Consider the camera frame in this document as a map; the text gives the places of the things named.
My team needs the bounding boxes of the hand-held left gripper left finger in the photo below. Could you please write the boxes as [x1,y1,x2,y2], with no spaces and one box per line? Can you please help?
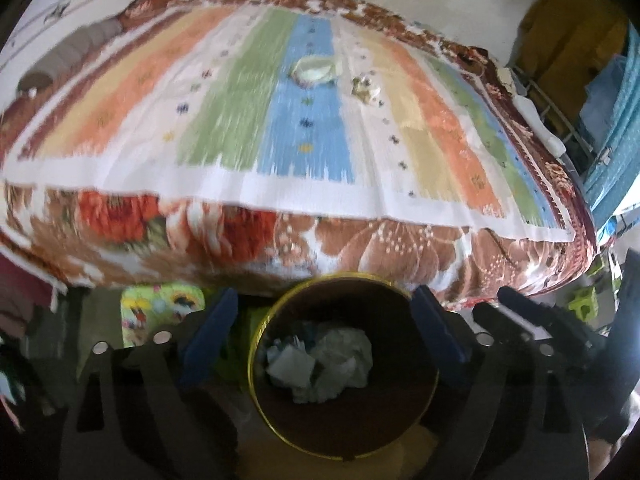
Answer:
[60,287,241,480]

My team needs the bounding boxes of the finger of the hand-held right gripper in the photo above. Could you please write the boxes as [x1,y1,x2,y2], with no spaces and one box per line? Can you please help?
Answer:
[471,301,538,346]
[496,286,576,333]

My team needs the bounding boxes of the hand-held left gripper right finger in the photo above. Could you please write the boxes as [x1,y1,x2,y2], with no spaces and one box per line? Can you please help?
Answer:
[410,284,588,480]

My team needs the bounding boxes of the white paper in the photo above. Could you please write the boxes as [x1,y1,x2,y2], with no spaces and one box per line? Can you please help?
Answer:
[310,327,374,392]

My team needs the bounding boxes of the round gold-rimmed bin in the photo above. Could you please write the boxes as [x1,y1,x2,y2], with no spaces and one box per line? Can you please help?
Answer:
[247,272,441,460]

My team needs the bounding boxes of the small wrapper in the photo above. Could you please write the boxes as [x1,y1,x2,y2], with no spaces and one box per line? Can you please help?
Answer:
[351,75,382,104]

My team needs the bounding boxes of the clear labelled plastic packet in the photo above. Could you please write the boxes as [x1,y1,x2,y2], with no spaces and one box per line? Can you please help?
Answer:
[290,54,342,89]

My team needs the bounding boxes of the green plastic stool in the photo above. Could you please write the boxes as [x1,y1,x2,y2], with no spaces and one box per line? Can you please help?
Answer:
[567,287,608,318]

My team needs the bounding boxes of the colourful printed floor mat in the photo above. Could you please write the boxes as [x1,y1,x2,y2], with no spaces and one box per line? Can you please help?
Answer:
[120,284,271,391]

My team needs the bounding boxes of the brown floral blanket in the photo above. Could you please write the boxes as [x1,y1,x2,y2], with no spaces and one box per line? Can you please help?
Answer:
[0,0,598,306]

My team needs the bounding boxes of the teal cloth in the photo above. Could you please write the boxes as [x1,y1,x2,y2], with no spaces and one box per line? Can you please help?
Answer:
[582,25,640,221]

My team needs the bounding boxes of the white cloth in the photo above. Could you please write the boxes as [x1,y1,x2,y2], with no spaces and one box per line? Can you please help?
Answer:
[515,95,568,156]

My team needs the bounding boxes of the maroon cloth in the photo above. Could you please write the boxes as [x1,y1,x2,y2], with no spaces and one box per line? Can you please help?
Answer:
[0,252,58,311]

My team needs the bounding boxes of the striped woven mat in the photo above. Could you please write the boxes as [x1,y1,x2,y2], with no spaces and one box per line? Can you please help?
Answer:
[2,2,576,243]

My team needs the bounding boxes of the yellow cloth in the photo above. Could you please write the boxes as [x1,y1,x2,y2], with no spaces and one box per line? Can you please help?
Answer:
[517,0,631,91]

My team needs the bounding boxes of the grey bolster pillow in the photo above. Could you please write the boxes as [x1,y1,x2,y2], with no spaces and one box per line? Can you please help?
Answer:
[17,17,126,98]

